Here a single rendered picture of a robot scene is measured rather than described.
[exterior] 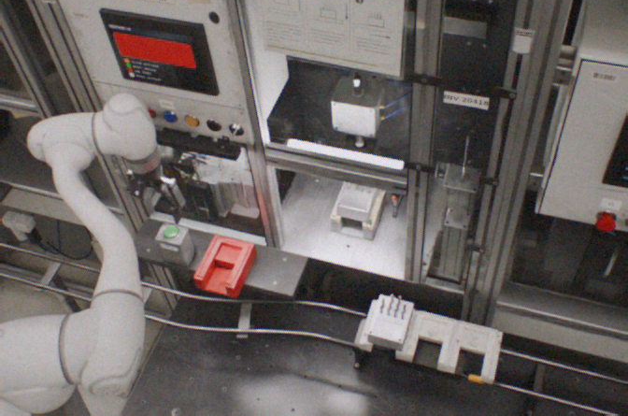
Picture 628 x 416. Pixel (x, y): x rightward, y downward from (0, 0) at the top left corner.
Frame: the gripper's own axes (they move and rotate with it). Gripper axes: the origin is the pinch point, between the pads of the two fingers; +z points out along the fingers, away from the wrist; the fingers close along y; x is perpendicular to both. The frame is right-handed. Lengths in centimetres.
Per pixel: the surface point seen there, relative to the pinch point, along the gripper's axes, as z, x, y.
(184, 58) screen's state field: -51, -7, -15
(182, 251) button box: 14.0, 2.7, -4.1
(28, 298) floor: 114, -10, 102
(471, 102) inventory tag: -51, -11, -77
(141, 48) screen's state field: -52, -7, -5
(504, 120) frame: -47, -11, -84
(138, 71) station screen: -44.7, -7.2, -1.6
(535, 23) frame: -72, -11, -86
